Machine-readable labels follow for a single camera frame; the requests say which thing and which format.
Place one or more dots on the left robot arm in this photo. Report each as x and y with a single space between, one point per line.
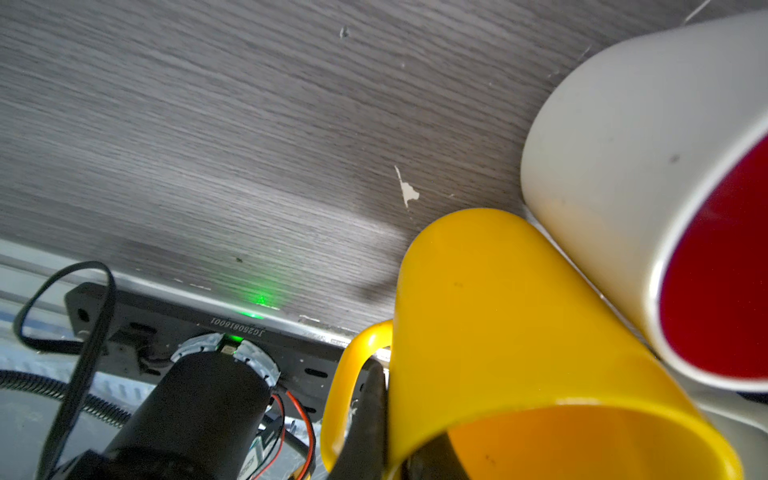
199 422

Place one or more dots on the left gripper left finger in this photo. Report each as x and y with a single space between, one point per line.
364 453

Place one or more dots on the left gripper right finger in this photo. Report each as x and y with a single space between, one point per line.
436 460

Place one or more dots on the yellow ceramic mug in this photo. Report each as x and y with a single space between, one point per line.
497 341

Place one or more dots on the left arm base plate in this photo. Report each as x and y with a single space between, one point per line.
147 335

